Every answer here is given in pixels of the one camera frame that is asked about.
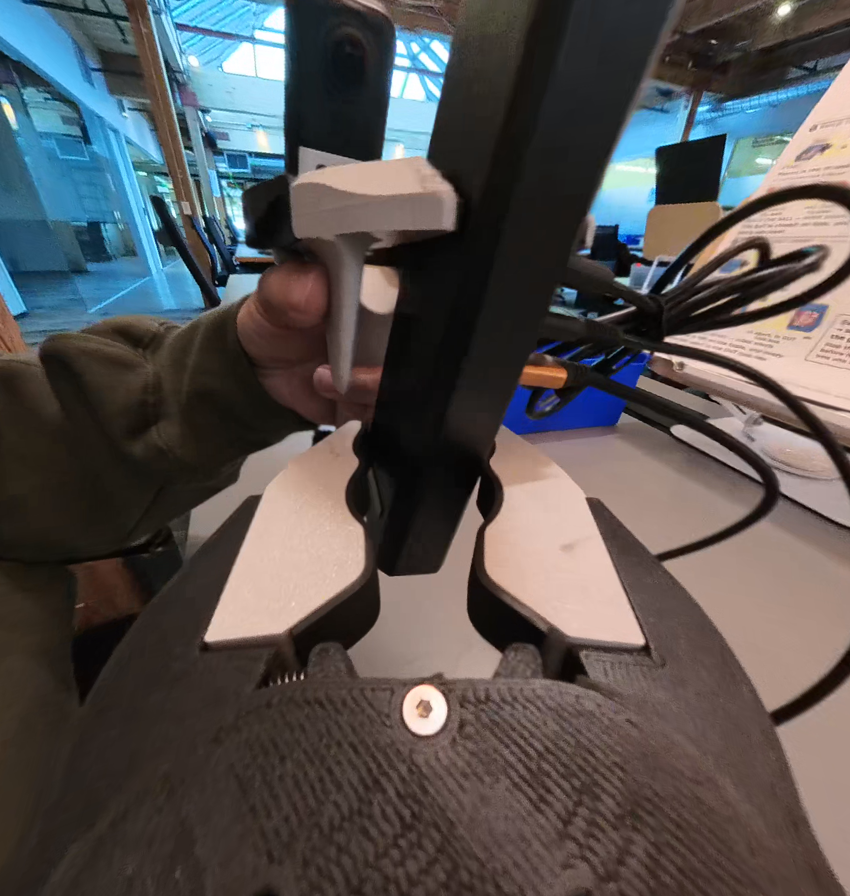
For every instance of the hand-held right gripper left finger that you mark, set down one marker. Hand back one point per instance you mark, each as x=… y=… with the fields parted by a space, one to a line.
x=292 y=546

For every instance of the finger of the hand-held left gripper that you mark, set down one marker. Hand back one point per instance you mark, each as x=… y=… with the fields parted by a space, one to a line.
x=376 y=199

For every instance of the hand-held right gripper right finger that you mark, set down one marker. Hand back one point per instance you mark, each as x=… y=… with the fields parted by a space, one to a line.
x=565 y=546

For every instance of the black multiport USB hub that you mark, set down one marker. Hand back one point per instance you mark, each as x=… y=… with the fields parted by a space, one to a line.
x=481 y=280

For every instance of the blue plastic bin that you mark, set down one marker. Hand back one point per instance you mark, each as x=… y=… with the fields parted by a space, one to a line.
x=586 y=413

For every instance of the person's left forearm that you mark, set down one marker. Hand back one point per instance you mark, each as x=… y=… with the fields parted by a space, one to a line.
x=117 y=434

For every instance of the grey desk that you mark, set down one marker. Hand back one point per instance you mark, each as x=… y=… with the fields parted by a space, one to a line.
x=712 y=630

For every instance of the person's left hand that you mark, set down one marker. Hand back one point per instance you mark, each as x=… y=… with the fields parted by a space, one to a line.
x=285 y=336

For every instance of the plywood sheet stand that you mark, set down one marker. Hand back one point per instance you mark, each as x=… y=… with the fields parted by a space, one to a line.
x=680 y=238

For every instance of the person's green jacket torso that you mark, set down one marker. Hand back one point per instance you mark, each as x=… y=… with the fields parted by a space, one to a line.
x=18 y=700

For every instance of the black board panel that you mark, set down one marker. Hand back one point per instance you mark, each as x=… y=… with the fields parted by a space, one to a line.
x=691 y=168

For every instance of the printed instruction sheet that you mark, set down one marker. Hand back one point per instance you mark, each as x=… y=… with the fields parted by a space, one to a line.
x=817 y=245

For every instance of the wooden support post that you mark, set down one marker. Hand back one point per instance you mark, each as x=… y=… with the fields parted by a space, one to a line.
x=155 y=105

